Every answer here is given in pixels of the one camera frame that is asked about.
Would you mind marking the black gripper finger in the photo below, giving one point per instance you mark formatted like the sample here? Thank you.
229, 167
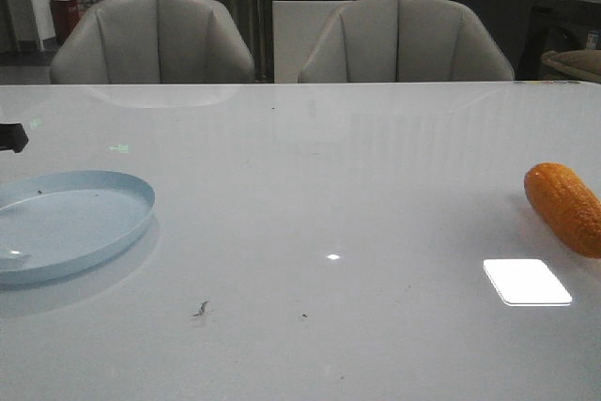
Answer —
13, 137

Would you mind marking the light blue round plate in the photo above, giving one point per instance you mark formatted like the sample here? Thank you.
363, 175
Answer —
56, 225

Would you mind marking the orange toy corn cob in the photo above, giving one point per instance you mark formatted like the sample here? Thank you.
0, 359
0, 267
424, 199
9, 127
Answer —
566, 205

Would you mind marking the red bin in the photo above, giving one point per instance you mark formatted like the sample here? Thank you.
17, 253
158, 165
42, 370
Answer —
66, 15

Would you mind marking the left beige upholstered chair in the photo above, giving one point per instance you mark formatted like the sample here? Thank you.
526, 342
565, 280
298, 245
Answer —
148, 42

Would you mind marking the beige upholstered chair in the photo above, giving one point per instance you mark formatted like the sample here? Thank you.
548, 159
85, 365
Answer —
148, 42
403, 41

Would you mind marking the right beige upholstered chair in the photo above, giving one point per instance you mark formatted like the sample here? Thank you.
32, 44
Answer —
403, 41

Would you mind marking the dark side table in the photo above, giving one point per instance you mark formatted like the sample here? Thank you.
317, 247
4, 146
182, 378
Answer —
558, 25

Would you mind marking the tan cushion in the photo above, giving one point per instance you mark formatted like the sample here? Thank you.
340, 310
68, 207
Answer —
581, 65

